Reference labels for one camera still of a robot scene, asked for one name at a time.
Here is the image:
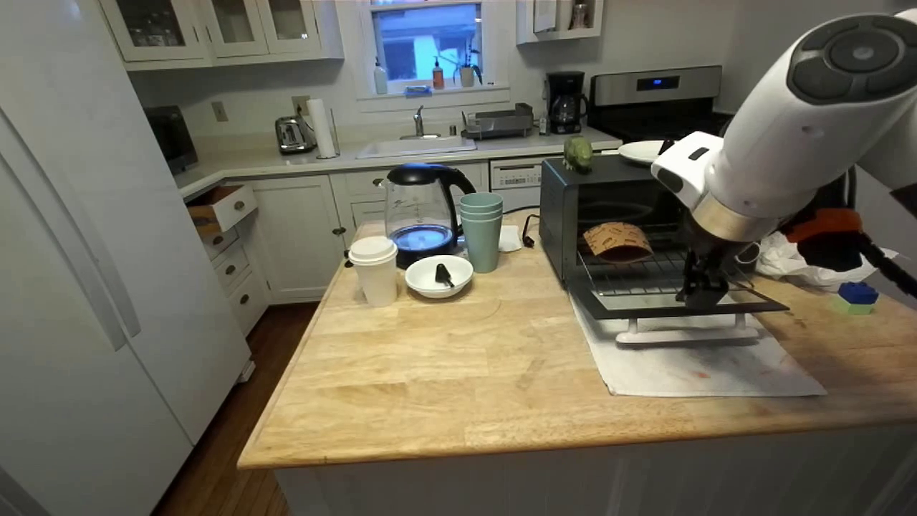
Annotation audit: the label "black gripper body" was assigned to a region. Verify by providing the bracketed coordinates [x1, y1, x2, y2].
[684, 226, 742, 285]

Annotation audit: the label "metal toaster oven rack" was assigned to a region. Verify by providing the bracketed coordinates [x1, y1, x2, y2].
[575, 249, 757, 297]

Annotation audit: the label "glass toaster oven door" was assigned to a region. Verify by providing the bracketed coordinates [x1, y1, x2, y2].
[568, 277, 792, 350]

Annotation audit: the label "black toaster oven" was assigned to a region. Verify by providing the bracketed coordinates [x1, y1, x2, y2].
[538, 155, 769, 289]

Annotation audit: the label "silver toaster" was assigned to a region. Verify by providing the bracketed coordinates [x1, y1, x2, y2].
[273, 112, 320, 159]

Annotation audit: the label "crumpled white paper towel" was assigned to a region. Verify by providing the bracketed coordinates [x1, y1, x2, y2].
[757, 229, 901, 289]

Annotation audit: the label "white mat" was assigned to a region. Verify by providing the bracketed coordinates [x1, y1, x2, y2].
[570, 297, 829, 403]

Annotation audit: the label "brown bread slice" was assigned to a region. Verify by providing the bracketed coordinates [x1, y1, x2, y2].
[583, 221, 656, 265]

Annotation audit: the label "white plate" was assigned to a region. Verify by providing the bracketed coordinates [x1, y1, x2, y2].
[617, 139, 670, 166]

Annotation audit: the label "blue small block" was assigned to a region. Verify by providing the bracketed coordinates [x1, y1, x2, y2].
[829, 278, 884, 318]

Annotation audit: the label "green vegetable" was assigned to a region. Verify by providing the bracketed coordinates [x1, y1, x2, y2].
[561, 136, 600, 175]

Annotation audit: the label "black steel stove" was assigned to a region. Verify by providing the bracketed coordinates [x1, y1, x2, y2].
[585, 64, 733, 143]

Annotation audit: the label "black coffee maker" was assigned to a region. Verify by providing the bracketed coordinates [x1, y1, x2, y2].
[544, 69, 591, 139]

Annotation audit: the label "stacked green cups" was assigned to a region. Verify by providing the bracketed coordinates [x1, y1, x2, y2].
[455, 192, 508, 277]

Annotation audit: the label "butcher block kitchen island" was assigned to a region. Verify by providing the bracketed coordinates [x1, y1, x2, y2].
[239, 211, 917, 516]

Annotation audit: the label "black countertop appliance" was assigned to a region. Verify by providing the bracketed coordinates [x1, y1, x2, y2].
[459, 100, 538, 143]

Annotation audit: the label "white bowl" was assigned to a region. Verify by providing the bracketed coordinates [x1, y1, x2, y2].
[401, 254, 477, 304]

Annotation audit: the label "glass electric kettle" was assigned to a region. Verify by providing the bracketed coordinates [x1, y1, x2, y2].
[382, 165, 479, 271]

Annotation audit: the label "white kitchen sink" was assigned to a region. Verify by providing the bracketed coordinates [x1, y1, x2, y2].
[366, 136, 481, 160]

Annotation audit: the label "white lidded cup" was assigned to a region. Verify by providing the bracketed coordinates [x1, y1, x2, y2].
[348, 236, 401, 309]

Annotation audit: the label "metal sink faucet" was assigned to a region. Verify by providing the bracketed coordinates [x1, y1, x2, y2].
[411, 100, 435, 140]

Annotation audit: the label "kitchen window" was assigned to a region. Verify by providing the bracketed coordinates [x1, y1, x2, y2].
[366, 0, 491, 99]

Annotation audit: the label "white lower cabinets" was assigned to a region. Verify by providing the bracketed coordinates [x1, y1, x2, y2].
[181, 155, 575, 340]

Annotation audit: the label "paper towel roll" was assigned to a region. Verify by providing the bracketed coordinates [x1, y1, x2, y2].
[303, 94, 340, 160]

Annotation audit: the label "white wooden drawer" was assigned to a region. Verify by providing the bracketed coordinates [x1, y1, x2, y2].
[183, 182, 260, 239]

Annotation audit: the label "white glass door cabinets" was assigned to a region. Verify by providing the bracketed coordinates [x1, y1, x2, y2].
[95, 0, 343, 72]

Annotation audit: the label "black box appliance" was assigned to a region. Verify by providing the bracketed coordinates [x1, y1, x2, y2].
[144, 105, 201, 179]

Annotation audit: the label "white refrigerator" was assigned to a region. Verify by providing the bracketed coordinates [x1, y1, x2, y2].
[0, 0, 252, 516]

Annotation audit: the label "black orange arm cable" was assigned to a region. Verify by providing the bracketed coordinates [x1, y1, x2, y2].
[776, 205, 917, 299]

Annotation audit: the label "black power cord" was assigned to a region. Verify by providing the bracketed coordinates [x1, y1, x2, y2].
[520, 211, 544, 249]

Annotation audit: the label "small white wall cabinet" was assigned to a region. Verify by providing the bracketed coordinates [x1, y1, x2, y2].
[512, 0, 607, 47]

